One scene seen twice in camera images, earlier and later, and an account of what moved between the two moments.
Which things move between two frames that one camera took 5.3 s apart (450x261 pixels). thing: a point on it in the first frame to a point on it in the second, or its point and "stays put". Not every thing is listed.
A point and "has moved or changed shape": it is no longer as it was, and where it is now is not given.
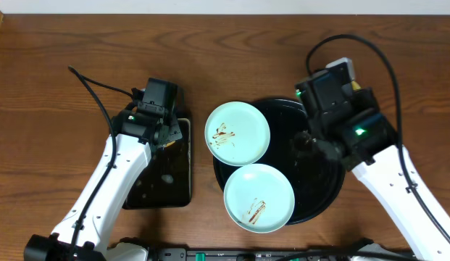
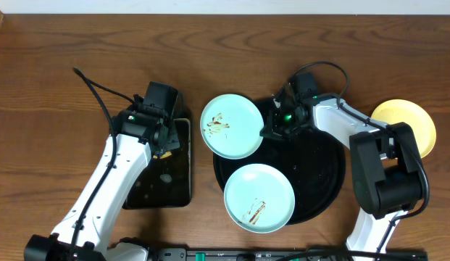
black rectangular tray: (166, 180) stays put
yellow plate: (355, 85) to (398, 111)
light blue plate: (237, 133) has moved or changed shape
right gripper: (319, 146) to (272, 130)
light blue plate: (259, 198) stays put
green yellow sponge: (167, 145) has moved or changed shape
